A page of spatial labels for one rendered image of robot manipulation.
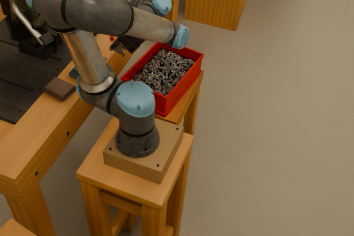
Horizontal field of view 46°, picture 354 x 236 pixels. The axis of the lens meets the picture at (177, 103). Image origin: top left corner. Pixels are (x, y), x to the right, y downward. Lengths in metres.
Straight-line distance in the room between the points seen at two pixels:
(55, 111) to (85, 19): 0.68
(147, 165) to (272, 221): 1.18
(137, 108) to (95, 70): 0.17
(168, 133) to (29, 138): 0.48
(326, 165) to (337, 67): 0.96
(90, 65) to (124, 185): 0.44
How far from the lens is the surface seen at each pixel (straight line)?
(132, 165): 1.42
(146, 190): 1.43
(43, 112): 1.62
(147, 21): 1.14
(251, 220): 2.41
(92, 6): 0.99
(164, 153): 1.43
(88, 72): 1.26
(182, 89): 1.74
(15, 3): 1.83
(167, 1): 1.46
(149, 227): 1.59
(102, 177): 1.47
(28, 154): 1.51
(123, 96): 1.28
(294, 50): 3.46
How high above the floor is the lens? 2.08
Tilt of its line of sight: 47 degrees down
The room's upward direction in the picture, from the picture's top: 5 degrees clockwise
